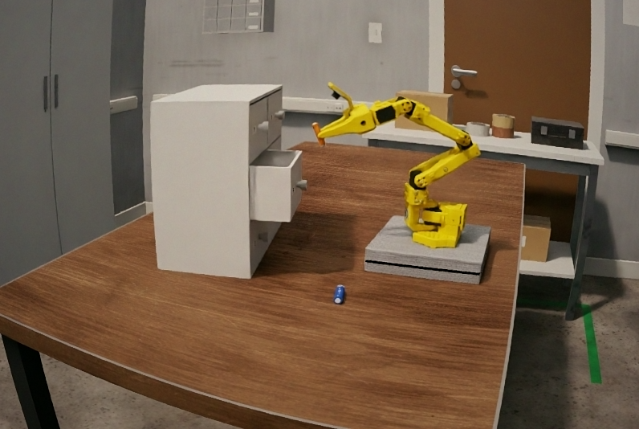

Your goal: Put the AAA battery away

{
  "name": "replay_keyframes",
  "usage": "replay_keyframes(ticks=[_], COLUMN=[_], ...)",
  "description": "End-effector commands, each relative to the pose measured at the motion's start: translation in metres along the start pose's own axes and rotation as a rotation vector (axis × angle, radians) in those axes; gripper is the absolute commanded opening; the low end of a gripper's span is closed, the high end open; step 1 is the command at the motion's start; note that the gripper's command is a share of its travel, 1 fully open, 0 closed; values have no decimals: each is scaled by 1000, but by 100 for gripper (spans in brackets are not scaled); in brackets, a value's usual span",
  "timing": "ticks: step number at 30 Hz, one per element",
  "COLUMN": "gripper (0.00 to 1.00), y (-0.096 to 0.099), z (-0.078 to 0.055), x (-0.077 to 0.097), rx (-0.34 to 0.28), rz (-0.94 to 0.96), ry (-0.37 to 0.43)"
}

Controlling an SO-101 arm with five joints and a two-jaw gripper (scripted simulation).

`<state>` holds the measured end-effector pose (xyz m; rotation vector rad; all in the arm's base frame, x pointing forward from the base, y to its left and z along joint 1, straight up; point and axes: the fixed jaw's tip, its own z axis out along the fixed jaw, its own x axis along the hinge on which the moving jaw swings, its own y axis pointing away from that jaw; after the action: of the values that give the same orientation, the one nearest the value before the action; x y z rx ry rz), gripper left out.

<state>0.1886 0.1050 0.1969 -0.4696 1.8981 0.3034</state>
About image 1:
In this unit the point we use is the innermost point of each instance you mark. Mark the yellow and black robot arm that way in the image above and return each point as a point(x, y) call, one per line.
point(443, 217)

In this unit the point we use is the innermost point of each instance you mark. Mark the orange battery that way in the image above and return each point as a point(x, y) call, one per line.
point(317, 131)

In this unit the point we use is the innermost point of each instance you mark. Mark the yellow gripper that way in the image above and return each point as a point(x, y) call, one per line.
point(361, 120)

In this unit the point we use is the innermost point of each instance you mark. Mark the grey drawer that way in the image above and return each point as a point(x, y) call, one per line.
point(275, 192)
point(272, 227)
point(258, 241)
point(276, 144)
point(258, 128)
point(275, 114)

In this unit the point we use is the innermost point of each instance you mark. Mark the white chest of drawers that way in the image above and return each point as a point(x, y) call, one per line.
point(200, 178)

